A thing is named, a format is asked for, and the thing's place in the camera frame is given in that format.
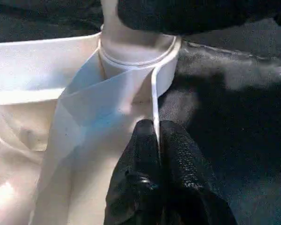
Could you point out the white plastic table leg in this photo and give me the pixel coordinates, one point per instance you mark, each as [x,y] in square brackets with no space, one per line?
[131,47]

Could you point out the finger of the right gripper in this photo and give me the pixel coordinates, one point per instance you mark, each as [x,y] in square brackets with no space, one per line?
[201,14]

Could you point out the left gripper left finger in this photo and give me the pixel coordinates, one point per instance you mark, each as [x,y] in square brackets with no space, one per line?
[138,183]

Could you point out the white plastic table top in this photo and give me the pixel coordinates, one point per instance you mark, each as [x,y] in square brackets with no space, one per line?
[33,61]

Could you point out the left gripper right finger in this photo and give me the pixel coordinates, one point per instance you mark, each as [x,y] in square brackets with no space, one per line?
[192,183]

